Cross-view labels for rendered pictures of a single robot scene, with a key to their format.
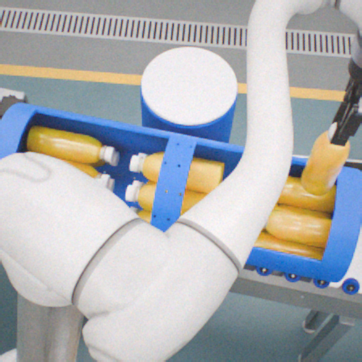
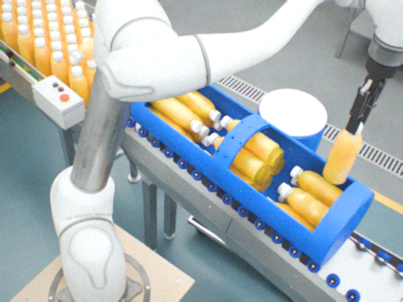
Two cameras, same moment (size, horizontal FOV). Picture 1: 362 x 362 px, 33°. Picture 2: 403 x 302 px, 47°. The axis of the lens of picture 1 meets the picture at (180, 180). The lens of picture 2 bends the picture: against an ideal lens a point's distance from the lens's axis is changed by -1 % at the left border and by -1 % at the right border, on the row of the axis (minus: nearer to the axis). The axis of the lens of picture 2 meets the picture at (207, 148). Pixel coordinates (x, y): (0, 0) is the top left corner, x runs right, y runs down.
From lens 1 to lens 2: 0.56 m
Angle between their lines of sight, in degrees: 22
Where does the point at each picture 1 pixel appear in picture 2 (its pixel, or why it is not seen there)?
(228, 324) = not seen: outside the picture
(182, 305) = (160, 60)
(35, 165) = not seen: outside the picture
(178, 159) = (252, 124)
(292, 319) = not seen: outside the picture
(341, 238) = (332, 219)
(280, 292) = (282, 266)
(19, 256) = (100, 18)
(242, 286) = (258, 249)
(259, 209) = (240, 49)
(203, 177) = (262, 144)
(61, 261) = (116, 19)
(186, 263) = (177, 42)
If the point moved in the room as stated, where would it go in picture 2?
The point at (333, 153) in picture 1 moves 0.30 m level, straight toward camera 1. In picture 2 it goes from (345, 139) to (255, 180)
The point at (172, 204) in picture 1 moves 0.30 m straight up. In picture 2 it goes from (232, 147) to (245, 73)
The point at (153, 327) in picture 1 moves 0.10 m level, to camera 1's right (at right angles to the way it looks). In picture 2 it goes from (137, 60) to (184, 83)
